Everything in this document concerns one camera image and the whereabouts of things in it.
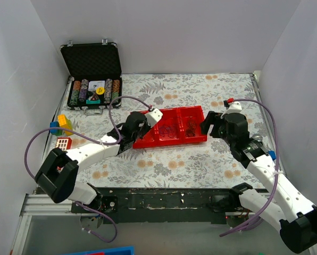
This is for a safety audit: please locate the blue toy brick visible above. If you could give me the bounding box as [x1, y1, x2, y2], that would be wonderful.
[49, 121, 59, 135]

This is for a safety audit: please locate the black poker chip case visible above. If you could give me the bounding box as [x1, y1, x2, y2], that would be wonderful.
[60, 41, 122, 112]

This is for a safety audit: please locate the small blue cube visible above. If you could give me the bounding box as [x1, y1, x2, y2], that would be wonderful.
[269, 150, 276, 160]

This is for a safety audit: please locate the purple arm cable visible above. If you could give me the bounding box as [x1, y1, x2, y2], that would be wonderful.
[24, 96, 153, 243]
[219, 98, 279, 237]

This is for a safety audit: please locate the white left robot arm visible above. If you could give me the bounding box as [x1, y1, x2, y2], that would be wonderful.
[35, 108, 163, 213]

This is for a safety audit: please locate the red white toy block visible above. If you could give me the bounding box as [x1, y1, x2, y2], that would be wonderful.
[55, 137, 72, 151]

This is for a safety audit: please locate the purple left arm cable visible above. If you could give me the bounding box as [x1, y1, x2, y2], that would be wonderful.
[24, 96, 153, 243]

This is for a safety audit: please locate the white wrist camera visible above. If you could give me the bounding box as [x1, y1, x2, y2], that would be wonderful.
[221, 98, 242, 119]
[145, 108, 163, 128]

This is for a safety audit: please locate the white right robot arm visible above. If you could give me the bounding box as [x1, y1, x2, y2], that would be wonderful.
[201, 111, 317, 254]

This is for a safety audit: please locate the blue bin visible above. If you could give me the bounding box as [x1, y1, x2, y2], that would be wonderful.
[65, 246, 135, 255]

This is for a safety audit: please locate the black microphone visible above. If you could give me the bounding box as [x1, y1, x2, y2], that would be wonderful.
[252, 134, 263, 142]

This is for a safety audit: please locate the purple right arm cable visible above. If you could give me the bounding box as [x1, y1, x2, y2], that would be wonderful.
[219, 98, 279, 237]

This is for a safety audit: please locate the red three-compartment tray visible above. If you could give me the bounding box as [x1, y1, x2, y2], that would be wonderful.
[132, 106, 207, 149]

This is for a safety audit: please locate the aluminium frame rail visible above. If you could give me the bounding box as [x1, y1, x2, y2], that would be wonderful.
[10, 194, 74, 254]

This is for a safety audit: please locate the yellow toy brick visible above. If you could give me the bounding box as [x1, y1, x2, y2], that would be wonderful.
[57, 114, 73, 136]

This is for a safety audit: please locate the brown cable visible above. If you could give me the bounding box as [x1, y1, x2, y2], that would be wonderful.
[184, 121, 199, 138]

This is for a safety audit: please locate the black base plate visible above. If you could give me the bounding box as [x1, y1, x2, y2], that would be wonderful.
[36, 187, 279, 224]

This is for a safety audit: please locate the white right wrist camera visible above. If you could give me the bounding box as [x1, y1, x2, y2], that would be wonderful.
[221, 98, 242, 119]

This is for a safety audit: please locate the floral patterned table mat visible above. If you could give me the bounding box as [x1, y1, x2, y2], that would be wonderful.
[57, 73, 274, 189]

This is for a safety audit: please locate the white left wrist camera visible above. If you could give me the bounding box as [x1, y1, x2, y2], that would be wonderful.
[145, 108, 163, 128]

